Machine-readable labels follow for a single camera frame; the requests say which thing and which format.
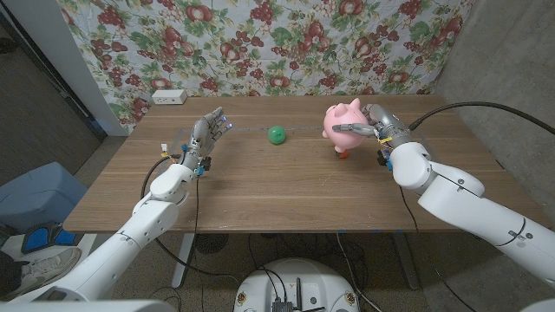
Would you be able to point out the white power strip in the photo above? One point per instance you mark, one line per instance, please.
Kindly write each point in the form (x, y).
(169, 97)

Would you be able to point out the floral fruit print backdrop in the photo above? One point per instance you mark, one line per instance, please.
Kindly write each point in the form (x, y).
(269, 43)

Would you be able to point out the blue foot pedal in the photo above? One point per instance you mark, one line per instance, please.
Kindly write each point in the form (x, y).
(37, 238)

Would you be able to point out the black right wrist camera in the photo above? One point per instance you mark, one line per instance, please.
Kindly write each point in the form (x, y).
(382, 158)

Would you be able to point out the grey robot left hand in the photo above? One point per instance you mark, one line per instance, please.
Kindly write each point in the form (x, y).
(204, 138)

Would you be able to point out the pink plastic piggy bank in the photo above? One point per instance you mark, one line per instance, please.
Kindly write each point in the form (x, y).
(344, 125)

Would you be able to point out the round black floor fan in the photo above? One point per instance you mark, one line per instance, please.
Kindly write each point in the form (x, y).
(211, 242)

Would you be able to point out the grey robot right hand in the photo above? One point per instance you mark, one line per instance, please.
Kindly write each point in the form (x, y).
(386, 125)

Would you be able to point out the white wall pillar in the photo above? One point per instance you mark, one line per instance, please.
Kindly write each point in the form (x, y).
(56, 52)

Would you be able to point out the green ball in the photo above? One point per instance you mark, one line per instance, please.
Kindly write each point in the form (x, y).
(276, 135)

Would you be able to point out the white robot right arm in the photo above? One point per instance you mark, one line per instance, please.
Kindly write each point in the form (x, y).
(468, 208)

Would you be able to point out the white table leg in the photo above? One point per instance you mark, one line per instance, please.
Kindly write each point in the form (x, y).
(183, 264)

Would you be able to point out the white robot torso base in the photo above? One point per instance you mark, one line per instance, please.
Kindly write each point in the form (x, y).
(312, 281)

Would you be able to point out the blue-grey plastic bin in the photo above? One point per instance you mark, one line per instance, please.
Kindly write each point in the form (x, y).
(39, 195)

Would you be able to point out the grey sneaker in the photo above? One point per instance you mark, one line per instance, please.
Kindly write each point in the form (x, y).
(47, 268)

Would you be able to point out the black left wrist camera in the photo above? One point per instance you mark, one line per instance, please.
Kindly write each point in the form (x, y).
(204, 164)

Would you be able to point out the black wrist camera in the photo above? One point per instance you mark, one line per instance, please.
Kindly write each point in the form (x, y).
(204, 164)
(382, 158)

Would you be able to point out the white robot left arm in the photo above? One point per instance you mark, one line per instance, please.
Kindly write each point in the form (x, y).
(126, 238)

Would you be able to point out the grey table leg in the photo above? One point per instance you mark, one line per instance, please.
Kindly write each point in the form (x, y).
(407, 264)

